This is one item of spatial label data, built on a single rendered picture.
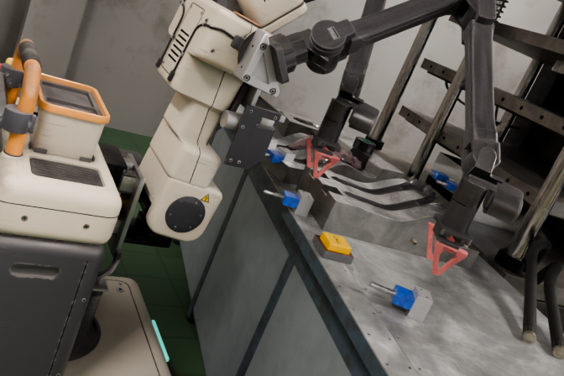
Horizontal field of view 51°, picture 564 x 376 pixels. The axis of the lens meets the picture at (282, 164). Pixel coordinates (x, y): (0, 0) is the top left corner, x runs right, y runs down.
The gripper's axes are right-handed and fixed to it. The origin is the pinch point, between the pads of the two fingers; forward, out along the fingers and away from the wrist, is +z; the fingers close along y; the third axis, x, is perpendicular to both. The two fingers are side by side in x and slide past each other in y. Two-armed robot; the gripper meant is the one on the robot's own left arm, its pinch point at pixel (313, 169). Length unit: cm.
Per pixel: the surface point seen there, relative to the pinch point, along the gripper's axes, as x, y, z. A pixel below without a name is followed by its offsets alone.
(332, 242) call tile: -3.7, -22.7, 9.2
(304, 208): -1.2, -2.2, 10.4
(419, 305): -19.1, -42.2, 9.5
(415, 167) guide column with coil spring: -74, 87, 8
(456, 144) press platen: -79, 74, -9
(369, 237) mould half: -20.2, -6.5, 11.4
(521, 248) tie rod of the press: -80, 12, 6
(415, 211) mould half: -32.0, -1.1, 1.8
